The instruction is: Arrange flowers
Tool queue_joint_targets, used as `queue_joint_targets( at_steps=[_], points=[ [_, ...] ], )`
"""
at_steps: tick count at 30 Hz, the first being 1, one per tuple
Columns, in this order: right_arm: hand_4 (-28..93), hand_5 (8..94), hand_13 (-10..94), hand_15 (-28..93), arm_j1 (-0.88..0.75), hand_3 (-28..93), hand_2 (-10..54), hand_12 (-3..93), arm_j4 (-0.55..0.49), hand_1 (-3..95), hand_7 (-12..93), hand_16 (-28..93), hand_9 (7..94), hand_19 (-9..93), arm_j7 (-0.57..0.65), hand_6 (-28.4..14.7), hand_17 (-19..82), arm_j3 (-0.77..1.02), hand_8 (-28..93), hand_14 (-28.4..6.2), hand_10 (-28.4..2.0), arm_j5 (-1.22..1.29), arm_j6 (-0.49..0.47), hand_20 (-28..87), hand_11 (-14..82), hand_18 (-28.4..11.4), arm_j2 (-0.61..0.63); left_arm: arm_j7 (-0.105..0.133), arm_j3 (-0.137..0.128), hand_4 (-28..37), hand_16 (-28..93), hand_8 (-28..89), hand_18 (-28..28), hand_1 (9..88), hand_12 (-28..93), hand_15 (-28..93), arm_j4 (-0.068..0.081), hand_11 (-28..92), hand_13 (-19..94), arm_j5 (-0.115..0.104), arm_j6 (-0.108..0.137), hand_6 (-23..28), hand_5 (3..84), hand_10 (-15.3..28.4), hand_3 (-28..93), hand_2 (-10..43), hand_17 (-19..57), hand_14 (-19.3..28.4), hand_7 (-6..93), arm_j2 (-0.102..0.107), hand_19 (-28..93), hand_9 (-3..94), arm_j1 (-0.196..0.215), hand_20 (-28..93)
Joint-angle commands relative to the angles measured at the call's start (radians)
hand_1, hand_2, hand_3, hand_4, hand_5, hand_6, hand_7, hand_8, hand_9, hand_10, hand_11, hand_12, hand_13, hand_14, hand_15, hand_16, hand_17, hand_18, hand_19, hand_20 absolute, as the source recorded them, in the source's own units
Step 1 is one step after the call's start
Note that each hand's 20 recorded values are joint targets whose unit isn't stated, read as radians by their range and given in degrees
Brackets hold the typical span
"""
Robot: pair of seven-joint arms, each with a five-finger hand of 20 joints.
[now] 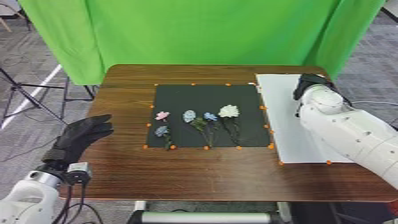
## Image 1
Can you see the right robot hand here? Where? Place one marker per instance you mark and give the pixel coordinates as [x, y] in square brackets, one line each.
[311, 81]

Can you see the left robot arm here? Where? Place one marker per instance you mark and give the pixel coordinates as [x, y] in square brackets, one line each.
[26, 200]

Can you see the black metal stand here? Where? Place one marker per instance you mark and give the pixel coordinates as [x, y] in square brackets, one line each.
[65, 90]

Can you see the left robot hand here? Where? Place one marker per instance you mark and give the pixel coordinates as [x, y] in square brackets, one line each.
[80, 135]

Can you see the dark mat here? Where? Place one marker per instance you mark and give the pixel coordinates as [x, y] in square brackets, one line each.
[200, 96]

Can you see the white flower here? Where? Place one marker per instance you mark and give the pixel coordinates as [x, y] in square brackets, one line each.
[229, 111]

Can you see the pale blue flower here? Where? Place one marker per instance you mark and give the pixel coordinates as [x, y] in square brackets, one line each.
[188, 116]

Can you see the white sheet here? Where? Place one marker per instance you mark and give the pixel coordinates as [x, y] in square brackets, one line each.
[284, 126]

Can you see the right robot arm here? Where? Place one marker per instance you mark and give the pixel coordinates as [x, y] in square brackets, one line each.
[348, 130]

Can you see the grey-blue flower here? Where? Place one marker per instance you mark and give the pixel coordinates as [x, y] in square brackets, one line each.
[161, 130]

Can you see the pink flower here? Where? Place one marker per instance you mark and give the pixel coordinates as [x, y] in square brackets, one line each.
[161, 115]

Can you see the black tripod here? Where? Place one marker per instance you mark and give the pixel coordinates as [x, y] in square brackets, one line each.
[17, 88]

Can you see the pale grey bar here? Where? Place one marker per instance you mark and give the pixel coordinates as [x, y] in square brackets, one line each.
[206, 218]

